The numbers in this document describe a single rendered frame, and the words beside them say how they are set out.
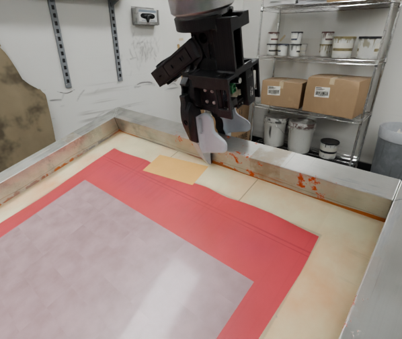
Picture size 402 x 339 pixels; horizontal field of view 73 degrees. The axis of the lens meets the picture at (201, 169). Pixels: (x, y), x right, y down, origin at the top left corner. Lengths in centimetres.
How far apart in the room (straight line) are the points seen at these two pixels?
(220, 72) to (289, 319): 27
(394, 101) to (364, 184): 318
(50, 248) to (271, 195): 31
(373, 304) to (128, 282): 24
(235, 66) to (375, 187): 21
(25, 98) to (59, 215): 191
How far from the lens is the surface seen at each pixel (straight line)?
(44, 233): 46
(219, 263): 32
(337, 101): 313
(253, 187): 39
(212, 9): 33
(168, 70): 41
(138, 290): 33
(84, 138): 60
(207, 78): 35
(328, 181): 36
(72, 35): 252
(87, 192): 49
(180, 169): 45
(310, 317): 29
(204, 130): 40
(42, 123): 240
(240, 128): 44
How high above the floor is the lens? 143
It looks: 26 degrees down
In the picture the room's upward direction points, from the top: straight up
